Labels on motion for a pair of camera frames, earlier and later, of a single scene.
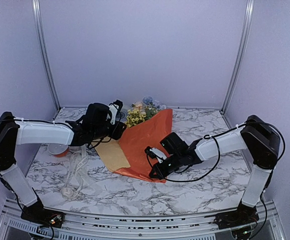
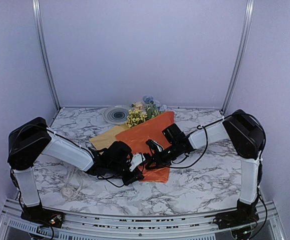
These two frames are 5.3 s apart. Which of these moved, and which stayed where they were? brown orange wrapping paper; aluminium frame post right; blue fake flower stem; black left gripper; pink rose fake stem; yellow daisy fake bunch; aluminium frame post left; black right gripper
Moved: brown orange wrapping paper; black right gripper; black left gripper
Stayed: yellow daisy fake bunch; pink rose fake stem; blue fake flower stem; aluminium frame post right; aluminium frame post left
